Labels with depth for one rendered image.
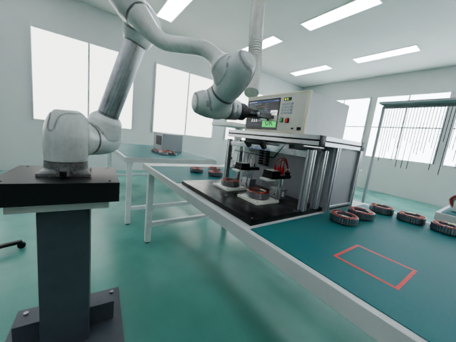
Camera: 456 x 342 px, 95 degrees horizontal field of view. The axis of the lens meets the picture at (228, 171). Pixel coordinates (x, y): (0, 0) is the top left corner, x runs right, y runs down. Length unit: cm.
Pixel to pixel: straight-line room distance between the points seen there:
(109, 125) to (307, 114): 96
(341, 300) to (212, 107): 70
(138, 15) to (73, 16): 476
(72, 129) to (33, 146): 446
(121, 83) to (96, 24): 461
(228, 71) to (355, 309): 72
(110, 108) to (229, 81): 67
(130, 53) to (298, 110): 84
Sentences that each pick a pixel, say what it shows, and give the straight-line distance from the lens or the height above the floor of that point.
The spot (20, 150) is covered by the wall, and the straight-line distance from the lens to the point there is 556.
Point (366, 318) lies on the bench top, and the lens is 60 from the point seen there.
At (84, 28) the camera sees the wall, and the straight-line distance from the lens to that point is 574.
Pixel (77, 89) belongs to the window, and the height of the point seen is 166.
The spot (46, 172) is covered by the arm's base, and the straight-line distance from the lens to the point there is 109.
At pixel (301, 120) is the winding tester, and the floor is 118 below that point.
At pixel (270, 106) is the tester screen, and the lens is 124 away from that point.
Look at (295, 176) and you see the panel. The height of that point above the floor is 89.
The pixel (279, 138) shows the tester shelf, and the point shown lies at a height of 109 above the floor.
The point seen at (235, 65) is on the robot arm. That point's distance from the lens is 75.
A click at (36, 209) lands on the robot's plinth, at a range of 105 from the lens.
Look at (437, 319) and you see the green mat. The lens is 66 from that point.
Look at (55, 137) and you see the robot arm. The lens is 108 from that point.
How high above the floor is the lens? 106
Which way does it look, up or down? 9 degrees down
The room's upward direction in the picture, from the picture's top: 7 degrees clockwise
